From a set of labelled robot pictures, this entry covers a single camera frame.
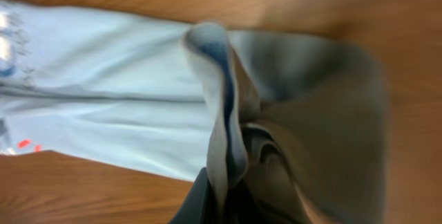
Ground light blue printed t-shirt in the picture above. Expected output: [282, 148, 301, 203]
[1, 0, 387, 223]

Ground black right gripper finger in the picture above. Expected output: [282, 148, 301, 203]
[169, 167, 221, 224]

